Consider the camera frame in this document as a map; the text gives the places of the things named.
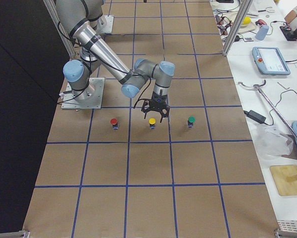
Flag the green push button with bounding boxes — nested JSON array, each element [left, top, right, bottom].
[[187, 116, 196, 128]]

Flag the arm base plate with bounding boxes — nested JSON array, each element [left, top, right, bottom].
[[96, 15, 114, 35], [61, 78, 105, 110]]

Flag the clear plastic bag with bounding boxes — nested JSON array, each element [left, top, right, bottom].
[[254, 124, 294, 156]]

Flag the metal reacher stick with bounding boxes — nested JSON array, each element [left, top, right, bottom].
[[237, 79, 297, 141]]

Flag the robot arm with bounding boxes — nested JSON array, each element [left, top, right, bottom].
[[56, 0, 175, 118]]

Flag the yellow push button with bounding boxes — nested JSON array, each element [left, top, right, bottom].
[[148, 118, 156, 129]]

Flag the black power adapter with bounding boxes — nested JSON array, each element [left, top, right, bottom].
[[244, 110, 266, 124]]

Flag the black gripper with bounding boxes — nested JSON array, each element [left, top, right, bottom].
[[141, 92, 170, 123]]

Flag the translucent blue cup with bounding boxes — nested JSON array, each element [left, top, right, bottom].
[[255, 25, 270, 41]]

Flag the red push button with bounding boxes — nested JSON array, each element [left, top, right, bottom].
[[110, 118, 119, 130]]

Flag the aluminium frame post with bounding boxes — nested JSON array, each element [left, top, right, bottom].
[[223, 0, 253, 57]]

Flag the wooden cutting board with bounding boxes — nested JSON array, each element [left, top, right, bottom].
[[270, 165, 297, 196]]

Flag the yellow lemon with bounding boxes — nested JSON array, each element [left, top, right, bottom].
[[241, 16, 251, 27]]

